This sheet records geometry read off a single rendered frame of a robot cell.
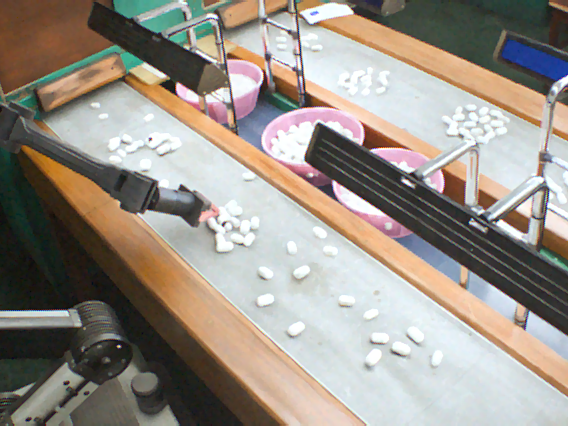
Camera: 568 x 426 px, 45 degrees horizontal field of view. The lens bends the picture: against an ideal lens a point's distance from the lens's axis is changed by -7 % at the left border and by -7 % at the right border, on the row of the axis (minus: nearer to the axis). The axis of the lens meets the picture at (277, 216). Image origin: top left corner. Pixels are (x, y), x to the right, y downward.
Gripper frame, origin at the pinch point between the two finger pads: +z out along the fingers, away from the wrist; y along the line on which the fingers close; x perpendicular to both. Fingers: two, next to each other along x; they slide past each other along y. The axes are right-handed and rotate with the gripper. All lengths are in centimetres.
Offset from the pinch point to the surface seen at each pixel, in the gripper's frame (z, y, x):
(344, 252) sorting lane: 11.0, -30.2, -6.9
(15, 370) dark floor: 6, 66, 94
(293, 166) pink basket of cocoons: 18.6, 0.9, -15.4
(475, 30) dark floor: 234, 114, -101
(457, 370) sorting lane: 6, -70, -2
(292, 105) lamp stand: 38, 29, -27
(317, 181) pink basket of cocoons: 26.0, -2.0, -14.1
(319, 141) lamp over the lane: -17.6, -34.9, -28.4
